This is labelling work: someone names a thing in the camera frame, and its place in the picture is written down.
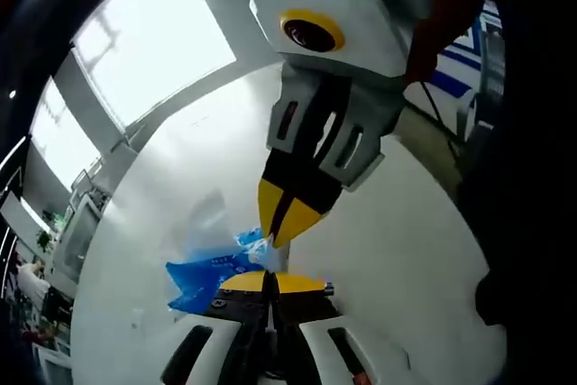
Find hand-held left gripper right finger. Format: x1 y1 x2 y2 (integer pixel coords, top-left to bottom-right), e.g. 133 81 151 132
271 271 412 385

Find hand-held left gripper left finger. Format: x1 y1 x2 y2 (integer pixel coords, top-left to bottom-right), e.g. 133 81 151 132
160 270 272 385

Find small blue packet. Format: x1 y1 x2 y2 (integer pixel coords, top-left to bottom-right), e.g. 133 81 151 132
165 227 289 314

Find person's dark clothing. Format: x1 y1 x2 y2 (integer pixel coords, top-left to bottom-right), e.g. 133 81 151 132
454 0 577 330

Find large bright window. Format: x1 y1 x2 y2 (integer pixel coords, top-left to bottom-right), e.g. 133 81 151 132
72 0 239 130

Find mesh office chair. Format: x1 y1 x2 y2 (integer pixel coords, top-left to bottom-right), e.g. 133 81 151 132
57 195 107 271

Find green potted plants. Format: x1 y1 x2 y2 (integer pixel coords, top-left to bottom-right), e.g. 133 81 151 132
35 209 62 252

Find narrow bright window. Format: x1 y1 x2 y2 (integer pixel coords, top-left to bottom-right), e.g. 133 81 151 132
28 77 101 193

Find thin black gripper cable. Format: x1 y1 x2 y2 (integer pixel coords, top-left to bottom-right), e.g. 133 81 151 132
419 81 462 163

